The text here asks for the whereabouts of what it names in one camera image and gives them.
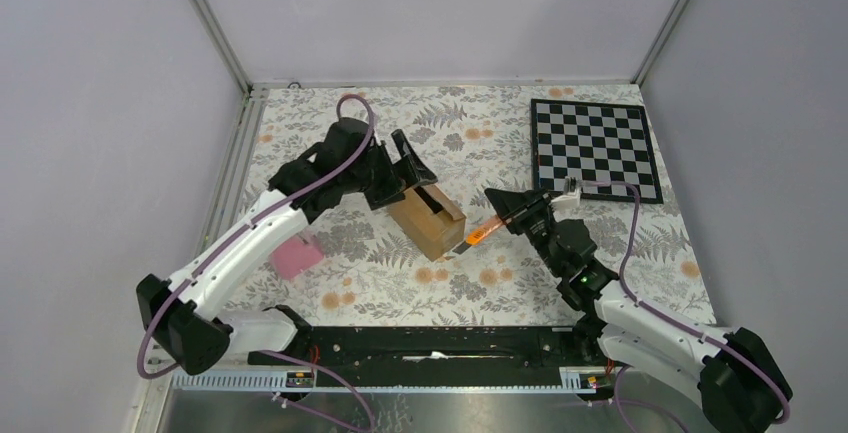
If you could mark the brown cardboard express box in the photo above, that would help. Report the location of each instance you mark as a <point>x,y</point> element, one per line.
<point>430,219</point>

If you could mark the pink plastic bag package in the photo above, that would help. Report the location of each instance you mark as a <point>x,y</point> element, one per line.
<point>296,255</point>

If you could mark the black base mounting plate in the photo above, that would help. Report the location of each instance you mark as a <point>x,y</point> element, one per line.
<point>448,355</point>

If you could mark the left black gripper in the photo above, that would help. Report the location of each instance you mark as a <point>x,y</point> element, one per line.
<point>391,192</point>

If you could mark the black white chessboard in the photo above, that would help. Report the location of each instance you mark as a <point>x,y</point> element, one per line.
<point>606,146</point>

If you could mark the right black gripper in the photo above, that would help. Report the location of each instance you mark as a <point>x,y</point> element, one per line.
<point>520,207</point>

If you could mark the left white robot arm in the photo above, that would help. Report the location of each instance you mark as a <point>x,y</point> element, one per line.
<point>185,314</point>

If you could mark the orange black utility knife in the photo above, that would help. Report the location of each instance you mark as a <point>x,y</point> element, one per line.
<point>479,234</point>

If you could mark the grey slotted cable duct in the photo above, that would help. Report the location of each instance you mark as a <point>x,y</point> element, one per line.
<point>303,381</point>

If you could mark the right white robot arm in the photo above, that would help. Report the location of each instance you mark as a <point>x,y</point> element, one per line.
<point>730,374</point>

